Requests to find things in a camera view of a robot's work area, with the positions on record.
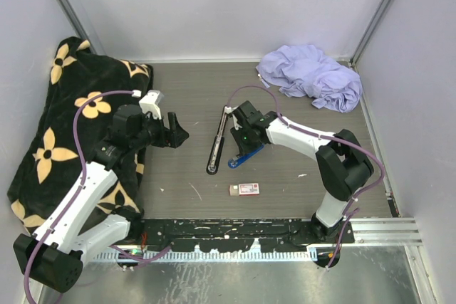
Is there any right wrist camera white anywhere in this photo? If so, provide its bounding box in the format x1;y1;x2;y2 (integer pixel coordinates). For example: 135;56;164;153
223;105;242;130

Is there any lavender crumpled cloth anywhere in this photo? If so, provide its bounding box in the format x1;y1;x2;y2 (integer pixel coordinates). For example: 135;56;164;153
256;44;363;113

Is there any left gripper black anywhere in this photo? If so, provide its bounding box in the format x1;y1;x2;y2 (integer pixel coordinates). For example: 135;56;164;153
130;109;188;151

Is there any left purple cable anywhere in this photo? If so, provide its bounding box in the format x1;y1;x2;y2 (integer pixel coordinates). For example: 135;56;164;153
23;90;172;303

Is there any blue stapler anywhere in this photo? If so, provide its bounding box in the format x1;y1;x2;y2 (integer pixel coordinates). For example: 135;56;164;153
227;145;264;169

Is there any black floral blanket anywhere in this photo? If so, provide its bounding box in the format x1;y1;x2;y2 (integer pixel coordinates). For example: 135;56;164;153
7;37;154;234

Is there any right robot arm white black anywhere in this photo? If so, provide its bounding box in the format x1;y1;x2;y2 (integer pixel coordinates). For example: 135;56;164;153
228;101;373;243

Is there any purple cable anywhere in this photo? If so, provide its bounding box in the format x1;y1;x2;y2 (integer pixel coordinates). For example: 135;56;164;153
224;85;386;269
23;90;172;303

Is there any white cable duct strip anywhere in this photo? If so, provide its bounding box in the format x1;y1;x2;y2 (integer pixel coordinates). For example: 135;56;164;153
95;249;318;263

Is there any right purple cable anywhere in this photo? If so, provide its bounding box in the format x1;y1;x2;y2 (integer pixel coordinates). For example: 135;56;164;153
224;85;386;269

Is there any black stapler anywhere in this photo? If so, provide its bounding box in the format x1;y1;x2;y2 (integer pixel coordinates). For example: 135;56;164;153
206;105;232;175

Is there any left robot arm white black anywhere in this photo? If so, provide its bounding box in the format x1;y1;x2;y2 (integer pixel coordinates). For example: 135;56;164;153
13;105;190;293

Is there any red white staple box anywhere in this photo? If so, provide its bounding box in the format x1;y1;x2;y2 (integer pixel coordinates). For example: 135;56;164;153
229;183;260;196

